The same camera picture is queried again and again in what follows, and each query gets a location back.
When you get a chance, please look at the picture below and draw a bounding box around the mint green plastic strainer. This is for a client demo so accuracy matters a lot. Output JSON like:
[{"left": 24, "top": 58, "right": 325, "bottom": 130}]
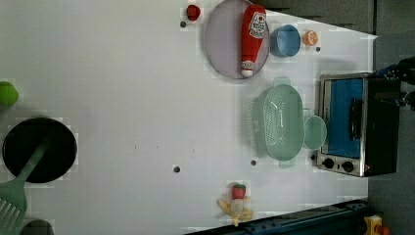
[{"left": 246, "top": 77, "right": 304, "bottom": 169}]

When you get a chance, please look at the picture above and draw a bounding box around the toy strawberry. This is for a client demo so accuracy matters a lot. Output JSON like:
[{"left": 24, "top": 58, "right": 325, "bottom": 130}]
[{"left": 231, "top": 183, "right": 246, "bottom": 200}]

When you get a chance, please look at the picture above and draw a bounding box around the grey round plate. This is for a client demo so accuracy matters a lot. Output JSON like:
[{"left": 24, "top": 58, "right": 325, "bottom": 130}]
[{"left": 205, "top": 0, "right": 271, "bottom": 80}]

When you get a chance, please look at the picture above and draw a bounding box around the toy banana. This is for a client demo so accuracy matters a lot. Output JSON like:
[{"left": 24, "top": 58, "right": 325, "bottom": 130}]
[{"left": 218, "top": 197, "right": 254, "bottom": 226}]

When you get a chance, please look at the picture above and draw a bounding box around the small red toy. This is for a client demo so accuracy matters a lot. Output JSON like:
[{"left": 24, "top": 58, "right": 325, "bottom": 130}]
[{"left": 186, "top": 5, "right": 201, "bottom": 22}]

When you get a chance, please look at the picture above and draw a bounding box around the mint green mug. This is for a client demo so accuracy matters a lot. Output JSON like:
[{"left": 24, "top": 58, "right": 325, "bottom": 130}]
[{"left": 303, "top": 109, "right": 327, "bottom": 151}]

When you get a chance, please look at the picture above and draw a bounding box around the blue cup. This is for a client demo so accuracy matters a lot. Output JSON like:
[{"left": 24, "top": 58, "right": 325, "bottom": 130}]
[{"left": 270, "top": 24, "right": 301, "bottom": 58}]

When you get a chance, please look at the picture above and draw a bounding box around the red plush ketchup bottle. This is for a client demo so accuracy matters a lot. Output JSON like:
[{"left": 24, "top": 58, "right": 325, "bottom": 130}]
[{"left": 241, "top": 4, "right": 266, "bottom": 77}]

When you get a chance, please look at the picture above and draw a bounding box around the orange toy fruit half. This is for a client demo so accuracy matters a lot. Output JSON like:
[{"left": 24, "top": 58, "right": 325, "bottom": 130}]
[{"left": 303, "top": 30, "right": 318, "bottom": 46}]

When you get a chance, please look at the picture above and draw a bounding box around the silver toaster oven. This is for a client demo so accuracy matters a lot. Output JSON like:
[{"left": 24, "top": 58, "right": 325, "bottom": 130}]
[{"left": 316, "top": 72, "right": 400, "bottom": 177}]

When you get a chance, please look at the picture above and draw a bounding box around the black round pan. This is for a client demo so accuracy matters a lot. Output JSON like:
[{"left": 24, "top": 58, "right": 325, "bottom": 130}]
[{"left": 2, "top": 117, "right": 77, "bottom": 183}]

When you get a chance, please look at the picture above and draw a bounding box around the yellow orange toy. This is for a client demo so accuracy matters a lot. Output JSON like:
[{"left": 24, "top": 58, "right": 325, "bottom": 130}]
[{"left": 364, "top": 215, "right": 391, "bottom": 235}]

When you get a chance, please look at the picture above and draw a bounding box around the green toy ball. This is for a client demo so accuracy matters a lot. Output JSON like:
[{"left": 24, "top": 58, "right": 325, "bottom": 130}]
[{"left": 0, "top": 81, "right": 19, "bottom": 106}]

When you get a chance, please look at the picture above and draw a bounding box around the dark grey round object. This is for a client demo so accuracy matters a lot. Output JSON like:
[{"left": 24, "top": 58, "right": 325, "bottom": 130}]
[{"left": 19, "top": 219, "right": 55, "bottom": 235}]

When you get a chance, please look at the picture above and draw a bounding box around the green plastic spatula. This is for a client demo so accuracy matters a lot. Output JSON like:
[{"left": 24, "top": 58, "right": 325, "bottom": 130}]
[{"left": 0, "top": 141, "right": 49, "bottom": 235}]

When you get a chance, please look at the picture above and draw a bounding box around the blue metal frame rail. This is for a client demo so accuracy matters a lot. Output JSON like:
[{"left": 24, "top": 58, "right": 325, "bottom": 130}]
[{"left": 186, "top": 200, "right": 372, "bottom": 235}]

